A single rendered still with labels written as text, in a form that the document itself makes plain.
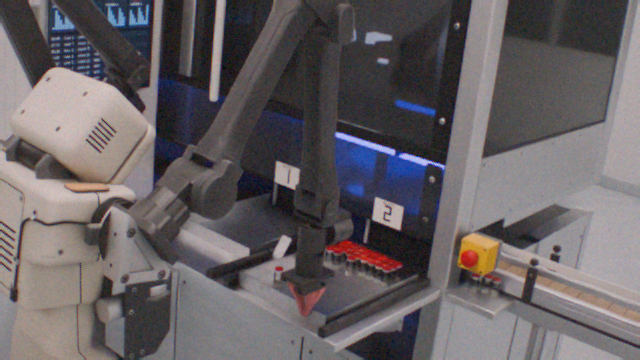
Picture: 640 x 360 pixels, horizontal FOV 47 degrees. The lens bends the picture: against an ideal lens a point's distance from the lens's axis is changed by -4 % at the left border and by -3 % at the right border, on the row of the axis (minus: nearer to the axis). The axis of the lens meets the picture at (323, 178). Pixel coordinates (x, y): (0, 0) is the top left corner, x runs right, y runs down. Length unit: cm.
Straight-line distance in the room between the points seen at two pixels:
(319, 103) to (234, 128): 21
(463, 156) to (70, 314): 91
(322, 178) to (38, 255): 54
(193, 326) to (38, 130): 137
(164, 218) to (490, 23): 85
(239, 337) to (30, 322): 106
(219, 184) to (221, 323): 125
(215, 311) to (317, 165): 109
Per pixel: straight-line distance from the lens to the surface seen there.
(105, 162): 127
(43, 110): 132
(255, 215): 215
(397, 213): 186
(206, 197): 120
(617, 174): 651
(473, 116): 171
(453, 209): 177
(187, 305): 253
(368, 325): 163
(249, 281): 171
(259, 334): 231
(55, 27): 206
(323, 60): 136
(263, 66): 125
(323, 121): 140
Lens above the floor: 165
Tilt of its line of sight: 18 degrees down
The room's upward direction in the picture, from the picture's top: 7 degrees clockwise
